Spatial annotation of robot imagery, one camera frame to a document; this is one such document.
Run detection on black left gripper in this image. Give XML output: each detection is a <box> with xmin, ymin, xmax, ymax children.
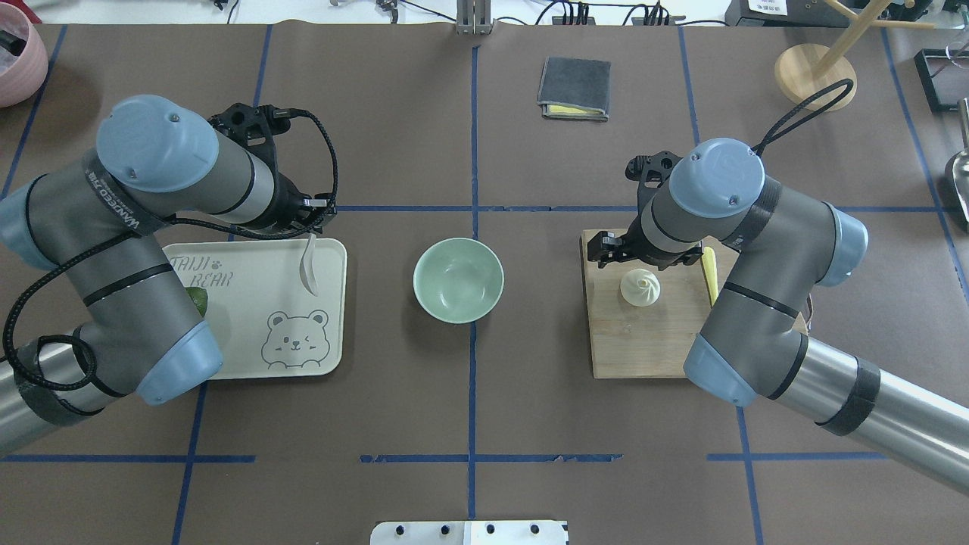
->
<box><xmin>208</xmin><ymin>104</ymin><xmax>339</xmax><ymax>237</ymax></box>

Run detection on bamboo cutting board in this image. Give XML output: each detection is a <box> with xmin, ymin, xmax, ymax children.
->
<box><xmin>581</xmin><ymin>230</ymin><xmax>712</xmax><ymax>378</ymax></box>

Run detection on mint green bowl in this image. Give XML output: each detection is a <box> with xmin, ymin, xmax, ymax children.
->
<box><xmin>412</xmin><ymin>238</ymin><xmax>505</xmax><ymax>324</ymax></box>

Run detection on metal scoop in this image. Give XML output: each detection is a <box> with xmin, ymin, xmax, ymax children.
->
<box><xmin>947</xmin><ymin>98</ymin><xmax>968</xmax><ymax>230</ymax></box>

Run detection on cream plastic spoon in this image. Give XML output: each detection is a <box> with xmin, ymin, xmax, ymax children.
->
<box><xmin>300</xmin><ymin>232</ymin><xmax>319</xmax><ymax>297</ymax></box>

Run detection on pink bowl with ice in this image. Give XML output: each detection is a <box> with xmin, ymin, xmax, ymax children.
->
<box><xmin>1</xmin><ymin>2</ymin><xmax>48</xmax><ymax>108</ymax></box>

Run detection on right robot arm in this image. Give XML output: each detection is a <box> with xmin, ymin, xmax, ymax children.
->
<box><xmin>586</xmin><ymin>138</ymin><xmax>968</xmax><ymax>494</ymax></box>

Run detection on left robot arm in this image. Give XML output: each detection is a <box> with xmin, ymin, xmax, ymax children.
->
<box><xmin>2</xmin><ymin>94</ymin><xmax>337</xmax><ymax>455</ymax></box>

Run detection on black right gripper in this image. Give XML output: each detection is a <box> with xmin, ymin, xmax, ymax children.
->
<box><xmin>586</xmin><ymin>151</ymin><xmax>703</xmax><ymax>270</ymax></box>

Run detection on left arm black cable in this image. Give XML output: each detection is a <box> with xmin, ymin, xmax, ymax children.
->
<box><xmin>2</xmin><ymin>108</ymin><xmax>339</xmax><ymax>392</ymax></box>

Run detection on wooden stand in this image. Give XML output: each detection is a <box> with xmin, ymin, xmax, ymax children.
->
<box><xmin>773</xmin><ymin>1</ymin><xmax>936</xmax><ymax>111</ymax></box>

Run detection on yellow plastic knife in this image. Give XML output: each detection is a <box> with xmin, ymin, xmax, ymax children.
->
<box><xmin>700</xmin><ymin>246</ymin><xmax>720</xmax><ymax>307</ymax></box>

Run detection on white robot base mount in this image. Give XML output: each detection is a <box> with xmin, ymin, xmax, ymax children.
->
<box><xmin>369</xmin><ymin>519</ymin><xmax>570</xmax><ymax>544</ymax></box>

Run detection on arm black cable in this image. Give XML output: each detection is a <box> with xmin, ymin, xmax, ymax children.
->
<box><xmin>2</xmin><ymin>108</ymin><xmax>339</xmax><ymax>392</ymax></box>
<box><xmin>751</xmin><ymin>78</ymin><xmax>854</xmax><ymax>157</ymax></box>

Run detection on yellow sponge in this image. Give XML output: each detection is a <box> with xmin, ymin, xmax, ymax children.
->
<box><xmin>542</xmin><ymin>104</ymin><xmax>609</xmax><ymax>122</ymax></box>

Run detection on black tray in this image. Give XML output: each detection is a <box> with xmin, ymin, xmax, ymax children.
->
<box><xmin>914</xmin><ymin>46</ymin><xmax>968</xmax><ymax>113</ymax></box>

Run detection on white steamed bun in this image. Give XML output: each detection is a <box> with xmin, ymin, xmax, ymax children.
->
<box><xmin>619</xmin><ymin>268</ymin><xmax>662</xmax><ymax>307</ymax></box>

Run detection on cream bear tray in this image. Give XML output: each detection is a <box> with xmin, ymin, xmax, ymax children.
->
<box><xmin>164</xmin><ymin>238</ymin><xmax>348</xmax><ymax>380</ymax></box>

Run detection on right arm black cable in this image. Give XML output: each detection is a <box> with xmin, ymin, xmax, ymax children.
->
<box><xmin>751</xmin><ymin>78</ymin><xmax>854</xmax><ymax>157</ymax></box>

